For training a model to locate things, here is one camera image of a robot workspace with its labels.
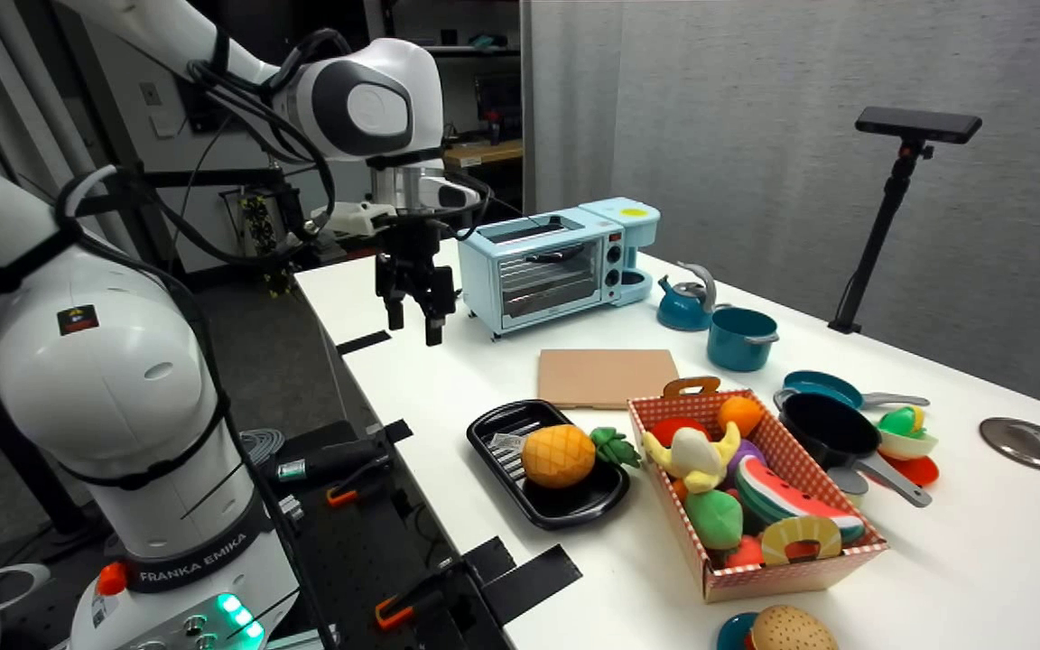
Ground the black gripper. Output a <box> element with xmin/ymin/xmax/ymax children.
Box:
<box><xmin>370</xmin><ymin>215</ymin><xmax>460</xmax><ymax>350</ymax></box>

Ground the orange pineapple plush toy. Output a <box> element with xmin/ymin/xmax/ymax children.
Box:
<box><xmin>517</xmin><ymin>418</ymin><xmax>645</xmax><ymax>490</ymax></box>

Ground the yellow banana plush toy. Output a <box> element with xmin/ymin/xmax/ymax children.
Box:
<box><xmin>640</xmin><ymin>418</ymin><xmax>746</xmax><ymax>498</ymax></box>

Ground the teal toy pot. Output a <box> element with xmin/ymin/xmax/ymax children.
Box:
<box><xmin>703</xmin><ymin>304</ymin><xmax>782</xmax><ymax>376</ymax></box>

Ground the round orange plush toy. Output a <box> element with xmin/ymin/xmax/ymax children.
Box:
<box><xmin>711</xmin><ymin>391</ymin><xmax>772</xmax><ymax>441</ymax></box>

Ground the green pear plush toy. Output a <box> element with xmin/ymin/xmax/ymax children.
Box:
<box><xmin>681</xmin><ymin>486</ymin><xmax>751</xmax><ymax>560</ymax></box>

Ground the watermelon slice plush toy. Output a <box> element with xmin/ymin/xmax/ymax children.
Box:
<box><xmin>729</xmin><ymin>451</ymin><xmax>868</xmax><ymax>545</ymax></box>

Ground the teal toy pan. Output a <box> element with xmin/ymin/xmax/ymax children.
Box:
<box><xmin>769</xmin><ymin>365</ymin><xmax>936</xmax><ymax>416</ymax></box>

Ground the black toy frying pan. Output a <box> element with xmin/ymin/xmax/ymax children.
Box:
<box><xmin>775</xmin><ymin>391</ymin><xmax>936</xmax><ymax>508</ymax></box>

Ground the red checkered cardboard box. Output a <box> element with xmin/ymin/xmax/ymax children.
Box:
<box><xmin>624</xmin><ymin>371</ymin><xmax>890</xmax><ymax>608</ymax></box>

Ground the teal toy plate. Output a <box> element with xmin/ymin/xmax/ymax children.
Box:
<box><xmin>711</xmin><ymin>608</ymin><xmax>765</xmax><ymax>650</ymax></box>

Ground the toy burger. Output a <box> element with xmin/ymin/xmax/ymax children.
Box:
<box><xmin>745</xmin><ymin>605</ymin><xmax>846</xmax><ymax>650</ymax></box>

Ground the toy bowl with green vegetable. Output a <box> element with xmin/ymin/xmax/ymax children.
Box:
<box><xmin>869</xmin><ymin>401</ymin><xmax>942</xmax><ymax>470</ymax></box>

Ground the red toy plate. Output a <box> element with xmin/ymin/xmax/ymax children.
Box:
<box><xmin>878</xmin><ymin>451</ymin><xmax>942</xmax><ymax>490</ymax></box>

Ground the black tape strip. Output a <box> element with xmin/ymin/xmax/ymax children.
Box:
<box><xmin>470</xmin><ymin>543</ymin><xmax>584</xmax><ymax>632</ymax></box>
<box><xmin>328</xmin><ymin>324</ymin><xmax>395</xmax><ymax>358</ymax></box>
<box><xmin>375</xmin><ymin>416</ymin><xmax>416</xmax><ymax>451</ymax></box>

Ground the light blue toaster oven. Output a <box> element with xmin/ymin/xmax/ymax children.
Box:
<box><xmin>455</xmin><ymin>194</ymin><xmax>665</xmax><ymax>345</ymax></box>

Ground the black ribbed plastic tray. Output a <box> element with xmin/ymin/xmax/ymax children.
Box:
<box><xmin>461</xmin><ymin>397</ymin><xmax>635</xmax><ymax>536</ymax></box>

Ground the black screwdriver with green band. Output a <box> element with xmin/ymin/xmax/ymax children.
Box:
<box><xmin>262</xmin><ymin>431</ymin><xmax>399</xmax><ymax>490</ymax></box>

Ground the tan cutting board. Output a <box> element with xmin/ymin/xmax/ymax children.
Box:
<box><xmin>534</xmin><ymin>348</ymin><xmax>681</xmax><ymax>416</ymax></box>

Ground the black stand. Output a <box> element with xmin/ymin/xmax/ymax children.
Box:
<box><xmin>825</xmin><ymin>106</ymin><xmax>986</xmax><ymax>340</ymax></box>

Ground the round metal table grommet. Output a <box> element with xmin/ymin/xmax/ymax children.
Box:
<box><xmin>976</xmin><ymin>416</ymin><xmax>1040</xmax><ymax>477</ymax></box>

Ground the orange handled clamp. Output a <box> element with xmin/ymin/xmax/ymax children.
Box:
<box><xmin>367</xmin><ymin>594</ymin><xmax>422</xmax><ymax>636</ymax></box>
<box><xmin>320</xmin><ymin>477</ymin><xmax>367</xmax><ymax>512</ymax></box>

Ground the black perforated mount plate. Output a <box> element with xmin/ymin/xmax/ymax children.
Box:
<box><xmin>238</xmin><ymin>416</ymin><xmax>511</xmax><ymax>650</ymax></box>

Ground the yellow pineapple ring toy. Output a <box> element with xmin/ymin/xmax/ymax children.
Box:
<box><xmin>753</xmin><ymin>512</ymin><xmax>850</xmax><ymax>571</ymax></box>

